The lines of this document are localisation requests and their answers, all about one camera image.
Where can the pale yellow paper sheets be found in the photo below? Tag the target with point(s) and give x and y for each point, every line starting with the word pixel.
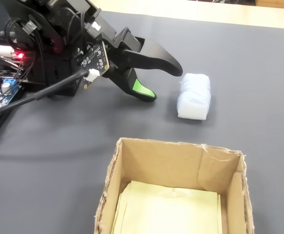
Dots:
pixel 171 212

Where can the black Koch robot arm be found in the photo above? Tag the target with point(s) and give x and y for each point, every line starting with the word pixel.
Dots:
pixel 56 29

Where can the black camera circuit board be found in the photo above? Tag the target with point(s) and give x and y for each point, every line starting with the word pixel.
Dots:
pixel 95 58

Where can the brown cardboard box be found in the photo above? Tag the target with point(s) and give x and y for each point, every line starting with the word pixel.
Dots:
pixel 161 165

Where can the white plug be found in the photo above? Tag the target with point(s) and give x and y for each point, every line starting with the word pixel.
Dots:
pixel 0 50

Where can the white blue block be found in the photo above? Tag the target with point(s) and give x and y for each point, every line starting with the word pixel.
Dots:
pixel 194 97

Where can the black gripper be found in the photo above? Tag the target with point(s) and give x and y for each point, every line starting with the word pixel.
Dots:
pixel 112 36

